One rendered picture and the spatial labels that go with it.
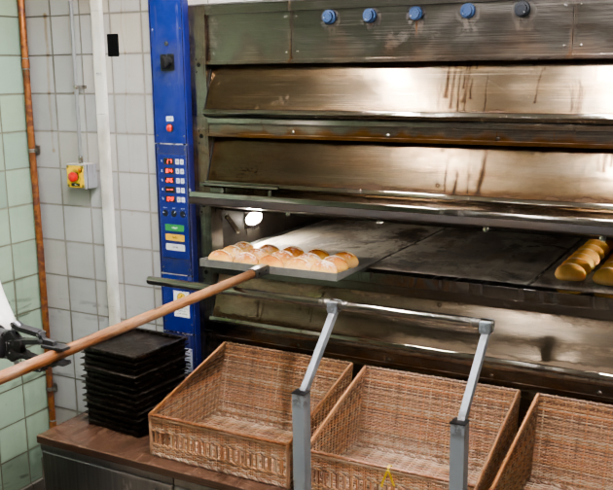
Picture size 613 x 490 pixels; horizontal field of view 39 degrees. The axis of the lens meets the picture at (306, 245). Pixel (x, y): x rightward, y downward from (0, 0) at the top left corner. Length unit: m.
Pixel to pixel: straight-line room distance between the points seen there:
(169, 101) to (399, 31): 0.93
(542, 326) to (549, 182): 0.46
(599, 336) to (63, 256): 2.19
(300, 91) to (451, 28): 0.57
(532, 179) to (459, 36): 0.50
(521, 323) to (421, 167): 0.60
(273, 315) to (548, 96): 1.26
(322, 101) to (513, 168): 0.69
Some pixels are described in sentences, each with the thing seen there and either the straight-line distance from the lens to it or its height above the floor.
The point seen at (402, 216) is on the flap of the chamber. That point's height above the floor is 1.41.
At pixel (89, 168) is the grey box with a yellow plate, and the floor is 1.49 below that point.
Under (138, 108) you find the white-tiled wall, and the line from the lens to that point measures 3.45.
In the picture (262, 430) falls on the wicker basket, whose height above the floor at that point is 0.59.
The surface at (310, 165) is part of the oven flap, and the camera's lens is 3.05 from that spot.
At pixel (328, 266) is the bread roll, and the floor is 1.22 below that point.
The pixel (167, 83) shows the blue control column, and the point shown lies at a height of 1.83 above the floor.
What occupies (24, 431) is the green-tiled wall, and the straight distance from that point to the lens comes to 4.03.
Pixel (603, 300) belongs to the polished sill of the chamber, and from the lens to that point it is 2.80.
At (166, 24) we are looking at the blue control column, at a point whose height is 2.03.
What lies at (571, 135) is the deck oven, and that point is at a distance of 2.74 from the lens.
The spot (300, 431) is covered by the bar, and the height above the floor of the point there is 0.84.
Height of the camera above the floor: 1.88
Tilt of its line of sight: 12 degrees down
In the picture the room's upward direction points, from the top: 1 degrees counter-clockwise
